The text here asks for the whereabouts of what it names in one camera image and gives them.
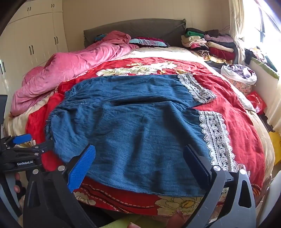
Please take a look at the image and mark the crumpled purple white cloth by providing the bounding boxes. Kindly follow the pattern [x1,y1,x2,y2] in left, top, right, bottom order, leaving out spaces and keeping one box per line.
[221,64,257,85]

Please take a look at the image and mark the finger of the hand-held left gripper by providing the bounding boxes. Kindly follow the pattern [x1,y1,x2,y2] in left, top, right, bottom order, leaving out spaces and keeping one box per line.
[13,140,54,155]
[4,134,33,150]

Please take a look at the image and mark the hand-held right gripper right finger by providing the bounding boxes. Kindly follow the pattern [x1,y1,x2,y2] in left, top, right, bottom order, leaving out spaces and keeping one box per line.
[183,144,257,228]

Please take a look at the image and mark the cream wardrobe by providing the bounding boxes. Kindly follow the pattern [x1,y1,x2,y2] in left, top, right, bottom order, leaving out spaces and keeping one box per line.
[0,0,68,97]

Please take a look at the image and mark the bed with cream sheet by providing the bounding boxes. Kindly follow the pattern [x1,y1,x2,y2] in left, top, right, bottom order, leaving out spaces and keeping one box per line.
[3,47,276,198]

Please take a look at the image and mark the pile of folded clothes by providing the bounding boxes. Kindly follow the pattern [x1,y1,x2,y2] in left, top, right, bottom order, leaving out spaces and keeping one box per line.
[181,27,238,64]

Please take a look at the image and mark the blue denim pants lace trim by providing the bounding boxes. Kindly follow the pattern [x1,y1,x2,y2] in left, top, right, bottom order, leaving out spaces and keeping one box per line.
[45,73,238,196]

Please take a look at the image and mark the cream curtain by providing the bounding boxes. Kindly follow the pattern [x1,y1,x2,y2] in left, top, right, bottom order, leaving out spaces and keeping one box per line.
[228,0,247,65]

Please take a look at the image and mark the floral storage box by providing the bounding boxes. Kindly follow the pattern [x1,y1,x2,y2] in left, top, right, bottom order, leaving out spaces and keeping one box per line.
[228,77,253,96]

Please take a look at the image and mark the person's yellow-green clothing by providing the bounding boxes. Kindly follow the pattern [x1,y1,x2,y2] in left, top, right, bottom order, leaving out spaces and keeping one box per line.
[97,214,176,228]

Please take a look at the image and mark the clothes heap on windowsill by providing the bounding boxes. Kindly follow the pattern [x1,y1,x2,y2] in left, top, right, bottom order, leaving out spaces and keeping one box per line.
[245,46,275,71]

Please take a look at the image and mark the red shopping bag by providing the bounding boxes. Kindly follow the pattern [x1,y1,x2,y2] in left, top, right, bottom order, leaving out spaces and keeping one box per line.
[247,91,267,114]

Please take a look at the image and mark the yellow container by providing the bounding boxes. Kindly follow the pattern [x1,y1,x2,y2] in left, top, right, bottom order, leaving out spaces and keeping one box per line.
[268,130,281,164]

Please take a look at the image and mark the green trimmed windowsill cloth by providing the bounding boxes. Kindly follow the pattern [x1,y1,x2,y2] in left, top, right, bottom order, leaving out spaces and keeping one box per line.
[250,56,280,80]

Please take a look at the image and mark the red floral blanket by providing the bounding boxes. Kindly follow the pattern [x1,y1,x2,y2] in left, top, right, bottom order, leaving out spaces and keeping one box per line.
[25,57,267,216]

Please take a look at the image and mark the grey padded headboard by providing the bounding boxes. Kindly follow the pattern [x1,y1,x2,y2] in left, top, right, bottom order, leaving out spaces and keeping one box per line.
[83,19,187,47]

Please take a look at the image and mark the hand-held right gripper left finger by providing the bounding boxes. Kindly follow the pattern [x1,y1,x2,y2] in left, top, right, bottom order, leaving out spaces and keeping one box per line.
[23,144,97,228]

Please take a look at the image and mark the pink quilt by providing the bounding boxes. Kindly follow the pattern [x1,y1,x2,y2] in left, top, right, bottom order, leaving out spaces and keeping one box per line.
[11,31,141,116]

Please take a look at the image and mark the person's left hand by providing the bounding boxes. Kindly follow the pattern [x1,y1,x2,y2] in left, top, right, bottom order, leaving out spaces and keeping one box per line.
[13,173,26,194]

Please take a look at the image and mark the maroon patterned pillow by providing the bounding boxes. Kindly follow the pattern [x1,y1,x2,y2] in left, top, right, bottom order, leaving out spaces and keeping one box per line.
[128,37,170,48]

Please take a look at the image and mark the teal patterned pillow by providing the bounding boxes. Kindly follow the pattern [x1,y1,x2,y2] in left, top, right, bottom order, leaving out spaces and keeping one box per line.
[94,33,108,43]

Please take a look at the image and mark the window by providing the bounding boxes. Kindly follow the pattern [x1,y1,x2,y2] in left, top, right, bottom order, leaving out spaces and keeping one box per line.
[255,0,281,51]

